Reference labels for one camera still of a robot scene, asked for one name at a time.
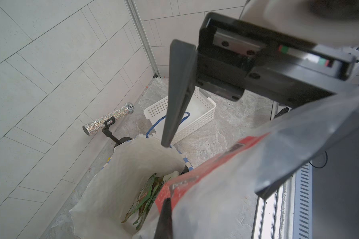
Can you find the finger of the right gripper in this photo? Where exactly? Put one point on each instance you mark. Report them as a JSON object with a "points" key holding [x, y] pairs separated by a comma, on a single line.
{"points": [[182, 76]]}

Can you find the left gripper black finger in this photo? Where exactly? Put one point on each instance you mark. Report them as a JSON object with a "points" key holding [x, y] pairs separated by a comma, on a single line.
{"points": [[164, 228]]}

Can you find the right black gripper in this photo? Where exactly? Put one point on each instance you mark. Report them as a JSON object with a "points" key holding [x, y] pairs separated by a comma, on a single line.
{"points": [[236, 56]]}

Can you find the green condiment packet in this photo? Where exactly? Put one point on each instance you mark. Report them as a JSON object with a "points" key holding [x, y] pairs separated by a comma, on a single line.
{"points": [[146, 197]]}

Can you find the white perforated plastic basket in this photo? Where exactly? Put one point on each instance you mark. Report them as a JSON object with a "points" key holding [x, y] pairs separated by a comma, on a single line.
{"points": [[199, 112]]}

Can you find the blue checkered paper bag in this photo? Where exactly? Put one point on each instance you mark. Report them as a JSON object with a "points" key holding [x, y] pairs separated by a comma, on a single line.
{"points": [[110, 194]]}

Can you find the red condiment packet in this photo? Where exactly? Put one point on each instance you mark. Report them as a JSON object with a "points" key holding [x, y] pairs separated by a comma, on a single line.
{"points": [[206, 202]]}

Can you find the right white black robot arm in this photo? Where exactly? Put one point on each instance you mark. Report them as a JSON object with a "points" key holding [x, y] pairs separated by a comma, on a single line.
{"points": [[330, 23]]}

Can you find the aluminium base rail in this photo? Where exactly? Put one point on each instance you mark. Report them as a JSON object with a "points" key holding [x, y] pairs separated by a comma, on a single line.
{"points": [[287, 213]]}

